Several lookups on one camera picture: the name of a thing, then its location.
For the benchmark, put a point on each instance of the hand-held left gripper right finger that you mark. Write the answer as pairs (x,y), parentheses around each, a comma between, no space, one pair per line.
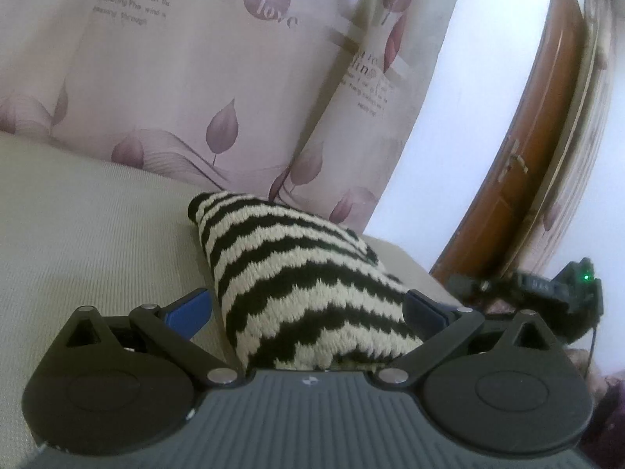
(424,311)

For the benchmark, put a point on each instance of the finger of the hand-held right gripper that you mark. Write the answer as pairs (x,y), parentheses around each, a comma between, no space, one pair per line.
(466,286)

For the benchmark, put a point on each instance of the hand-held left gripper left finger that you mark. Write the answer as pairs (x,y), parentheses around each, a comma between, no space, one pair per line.
(188,312)

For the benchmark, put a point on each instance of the pink leaf print curtain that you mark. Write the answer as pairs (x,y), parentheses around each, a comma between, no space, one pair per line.
(205,68)

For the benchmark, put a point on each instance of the brown wooden door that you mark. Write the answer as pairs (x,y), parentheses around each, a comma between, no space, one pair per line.
(532,132)

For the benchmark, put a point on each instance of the black white striped knitted garment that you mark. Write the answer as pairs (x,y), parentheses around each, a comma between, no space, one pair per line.
(293,273)

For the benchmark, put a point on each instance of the dark purple cloth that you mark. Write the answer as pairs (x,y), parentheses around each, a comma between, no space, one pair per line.
(608,410)

